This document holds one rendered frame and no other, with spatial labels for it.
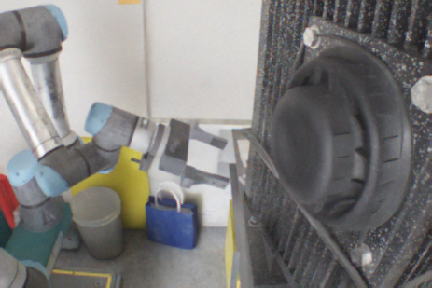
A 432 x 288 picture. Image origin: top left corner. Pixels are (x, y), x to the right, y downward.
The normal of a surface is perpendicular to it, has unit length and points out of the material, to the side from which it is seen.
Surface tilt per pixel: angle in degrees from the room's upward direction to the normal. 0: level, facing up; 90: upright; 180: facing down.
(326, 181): 92
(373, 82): 25
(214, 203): 90
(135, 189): 87
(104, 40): 90
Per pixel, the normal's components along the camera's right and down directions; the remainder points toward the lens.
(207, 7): 0.03, 0.47
